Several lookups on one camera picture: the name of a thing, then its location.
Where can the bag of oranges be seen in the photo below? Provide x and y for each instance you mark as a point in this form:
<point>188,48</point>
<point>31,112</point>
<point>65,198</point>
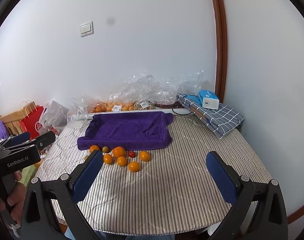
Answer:
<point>112,106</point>

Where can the green-yellow small fruit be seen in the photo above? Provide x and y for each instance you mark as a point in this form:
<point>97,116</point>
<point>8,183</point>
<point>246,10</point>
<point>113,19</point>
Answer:
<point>106,149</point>

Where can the white light switch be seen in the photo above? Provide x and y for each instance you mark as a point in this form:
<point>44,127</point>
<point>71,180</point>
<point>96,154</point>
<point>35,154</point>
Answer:
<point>86,29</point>

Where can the bag of brown nuts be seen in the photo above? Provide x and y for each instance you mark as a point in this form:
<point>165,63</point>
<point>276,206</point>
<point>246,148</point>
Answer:
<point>143,105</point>

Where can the purple towel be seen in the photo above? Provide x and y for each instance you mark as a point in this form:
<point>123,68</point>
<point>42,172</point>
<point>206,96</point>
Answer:
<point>146,131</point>

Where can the blue checked folded cloth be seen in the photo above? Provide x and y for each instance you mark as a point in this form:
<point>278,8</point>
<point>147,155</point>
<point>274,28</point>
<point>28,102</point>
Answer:
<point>220,121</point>

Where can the red paper shopping bag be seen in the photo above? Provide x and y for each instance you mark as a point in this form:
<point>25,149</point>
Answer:
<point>31,116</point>

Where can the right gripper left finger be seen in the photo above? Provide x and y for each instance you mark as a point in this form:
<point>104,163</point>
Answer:
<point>39,220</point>

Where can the small red tomato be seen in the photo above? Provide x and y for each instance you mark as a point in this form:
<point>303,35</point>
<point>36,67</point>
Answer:
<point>132,154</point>

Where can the blue white box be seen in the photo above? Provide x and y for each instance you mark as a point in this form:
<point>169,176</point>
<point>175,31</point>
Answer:
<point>208,99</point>

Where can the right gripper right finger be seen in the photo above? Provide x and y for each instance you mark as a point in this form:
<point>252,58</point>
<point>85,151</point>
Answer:
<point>257,209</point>

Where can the white plastic bag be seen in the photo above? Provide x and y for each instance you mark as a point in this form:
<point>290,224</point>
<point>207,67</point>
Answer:
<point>54,117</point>

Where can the striped quilted mattress cover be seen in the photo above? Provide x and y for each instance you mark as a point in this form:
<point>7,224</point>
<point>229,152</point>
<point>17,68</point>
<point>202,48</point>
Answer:
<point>173,192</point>

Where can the brown wooden door frame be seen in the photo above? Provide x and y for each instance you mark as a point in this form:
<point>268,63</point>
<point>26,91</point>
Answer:
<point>222,48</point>

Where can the clear plastic bags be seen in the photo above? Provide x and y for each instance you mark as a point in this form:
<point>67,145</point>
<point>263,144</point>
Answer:
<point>160,92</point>

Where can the wooden chair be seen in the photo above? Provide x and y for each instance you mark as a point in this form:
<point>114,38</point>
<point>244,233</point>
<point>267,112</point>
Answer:
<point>11,121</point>

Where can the person's left hand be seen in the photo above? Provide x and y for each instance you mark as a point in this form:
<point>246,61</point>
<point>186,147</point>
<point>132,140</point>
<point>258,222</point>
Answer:
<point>17,197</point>

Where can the large orange mandarin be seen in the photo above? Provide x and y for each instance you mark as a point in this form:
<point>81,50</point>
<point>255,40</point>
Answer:
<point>119,152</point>

